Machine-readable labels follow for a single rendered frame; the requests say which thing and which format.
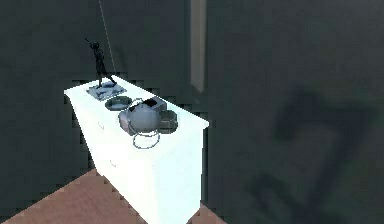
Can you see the dark octagonal cup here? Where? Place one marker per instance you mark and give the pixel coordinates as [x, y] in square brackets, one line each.
[168, 121]

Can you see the grey round kettle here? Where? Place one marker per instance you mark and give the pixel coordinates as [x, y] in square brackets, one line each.
[144, 116]

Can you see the grey box with dark top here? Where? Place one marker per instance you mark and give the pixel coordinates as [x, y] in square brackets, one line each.
[125, 123]

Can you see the white chest of drawers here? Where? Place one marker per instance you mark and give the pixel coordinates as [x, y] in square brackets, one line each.
[156, 173]

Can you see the dark round bowl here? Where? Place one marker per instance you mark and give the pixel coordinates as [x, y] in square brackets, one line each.
[118, 103]

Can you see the black figure statue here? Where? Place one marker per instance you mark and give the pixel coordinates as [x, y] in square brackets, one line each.
[100, 66]

